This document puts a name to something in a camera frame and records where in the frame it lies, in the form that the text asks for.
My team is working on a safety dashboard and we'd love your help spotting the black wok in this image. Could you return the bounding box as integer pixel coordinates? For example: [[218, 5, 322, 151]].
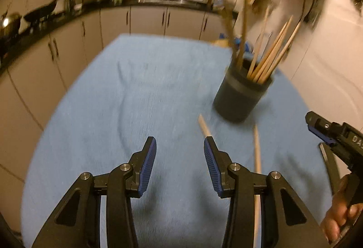
[[23, 0, 58, 24]]

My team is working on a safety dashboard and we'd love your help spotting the blue towel table mat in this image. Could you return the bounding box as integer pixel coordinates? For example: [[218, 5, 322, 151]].
[[21, 35, 332, 247]]

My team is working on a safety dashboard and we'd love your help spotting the person right hand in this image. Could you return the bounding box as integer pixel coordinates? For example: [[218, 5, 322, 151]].
[[321, 174, 362, 242]]

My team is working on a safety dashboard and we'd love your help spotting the steel lidded pot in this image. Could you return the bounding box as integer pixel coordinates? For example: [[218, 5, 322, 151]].
[[0, 12, 22, 43]]

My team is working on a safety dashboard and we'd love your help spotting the dark utensil holder cup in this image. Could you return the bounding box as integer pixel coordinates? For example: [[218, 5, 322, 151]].
[[213, 59, 273, 123]]

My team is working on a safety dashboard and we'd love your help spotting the wooden chopstick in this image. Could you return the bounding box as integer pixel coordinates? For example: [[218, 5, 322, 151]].
[[258, 21, 302, 84], [251, 15, 294, 82], [198, 114, 212, 137], [252, 124, 262, 248], [255, 24, 293, 83], [247, 5, 270, 79], [236, 0, 247, 71], [221, 1, 238, 61]]

